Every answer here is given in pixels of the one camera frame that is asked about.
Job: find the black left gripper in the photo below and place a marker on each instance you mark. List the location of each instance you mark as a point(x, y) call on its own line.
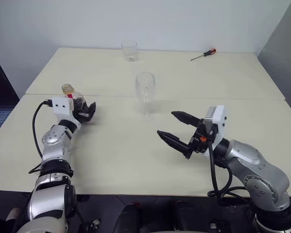
point(81, 112)

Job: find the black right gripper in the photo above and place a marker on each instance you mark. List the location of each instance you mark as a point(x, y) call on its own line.
point(198, 143)

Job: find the clear bottle with dark drink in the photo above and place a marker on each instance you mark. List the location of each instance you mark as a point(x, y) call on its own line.
point(78, 97)

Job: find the clear wine glass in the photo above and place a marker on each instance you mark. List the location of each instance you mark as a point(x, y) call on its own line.
point(145, 85)

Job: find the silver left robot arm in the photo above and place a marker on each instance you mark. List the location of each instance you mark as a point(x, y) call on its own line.
point(51, 138)

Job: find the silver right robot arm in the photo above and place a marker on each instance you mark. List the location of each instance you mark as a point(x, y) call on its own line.
point(257, 167)

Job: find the clear glass tumbler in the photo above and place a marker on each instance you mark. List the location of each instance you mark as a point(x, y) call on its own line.
point(129, 52)

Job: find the dark rounded shape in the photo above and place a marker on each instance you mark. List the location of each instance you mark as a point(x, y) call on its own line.
point(128, 218)
point(186, 216)

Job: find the dark laptop computer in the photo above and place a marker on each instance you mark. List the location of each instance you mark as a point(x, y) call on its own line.
point(0, 97)

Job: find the pale pink shoe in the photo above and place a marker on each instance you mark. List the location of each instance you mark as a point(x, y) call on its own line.
point(13, 214)

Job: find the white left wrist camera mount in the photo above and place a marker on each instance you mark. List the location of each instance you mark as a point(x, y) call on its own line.
point(61, 105)

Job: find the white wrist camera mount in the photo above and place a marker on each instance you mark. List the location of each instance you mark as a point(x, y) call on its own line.
point(219, 116)
point(61, 105)

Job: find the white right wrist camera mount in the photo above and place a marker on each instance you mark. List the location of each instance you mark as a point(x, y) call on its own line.
point(219, 116)

